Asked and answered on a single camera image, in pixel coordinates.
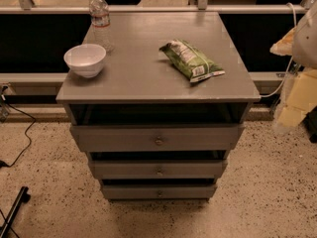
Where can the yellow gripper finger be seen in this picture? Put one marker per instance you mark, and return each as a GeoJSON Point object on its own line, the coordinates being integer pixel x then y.
{"type": "Point", "coordinates": [284, 46]}
{"type": "Point", "coordinates": [298, 98]}

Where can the grey top drawer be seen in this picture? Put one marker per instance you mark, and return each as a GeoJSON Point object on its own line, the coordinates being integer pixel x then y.
{"type": "Point", "coordinates": [153, 139]}

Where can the grey bottom drawer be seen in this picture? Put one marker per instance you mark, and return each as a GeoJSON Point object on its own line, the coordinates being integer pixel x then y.
{"type": "Point", "coordinates": [120, 192]}

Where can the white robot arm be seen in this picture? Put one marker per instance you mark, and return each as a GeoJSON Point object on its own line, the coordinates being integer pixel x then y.
{"type": "Point", "coordinates": [304, 47]}

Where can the green chip bag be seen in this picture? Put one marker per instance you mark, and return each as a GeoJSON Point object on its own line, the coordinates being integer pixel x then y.
{"type": "Point", "coordinates": [190, 61]}

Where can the grey middle drawer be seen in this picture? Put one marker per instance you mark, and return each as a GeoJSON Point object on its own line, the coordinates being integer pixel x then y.
{"type": "Point", "coordinates": [157, 169]}

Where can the black stand leg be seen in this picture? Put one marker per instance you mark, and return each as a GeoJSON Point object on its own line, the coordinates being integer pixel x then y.
{"type": "Point", "coordinates": [22, 197]}

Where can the clear plastic water bottle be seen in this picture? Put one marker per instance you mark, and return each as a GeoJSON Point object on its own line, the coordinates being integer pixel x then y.
{"type": "Point", "coordinates": [100, 20]}

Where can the grey drawer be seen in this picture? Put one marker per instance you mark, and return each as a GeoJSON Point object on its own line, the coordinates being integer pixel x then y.
{"type": "Point", "coordinates": [120, 192]}
{"type": "Point", "coordinates": [153, 139]}
{"type": "Point", "coordinates": [157, 169]}

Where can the metal railing beam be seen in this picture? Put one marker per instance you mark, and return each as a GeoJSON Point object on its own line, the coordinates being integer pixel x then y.
{"type": "Point", "coordinates": [222, 9]}

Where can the white ceramic bowl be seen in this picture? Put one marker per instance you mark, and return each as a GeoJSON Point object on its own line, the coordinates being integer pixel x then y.
{"type": "Point", "coordinates": [85, 60]}

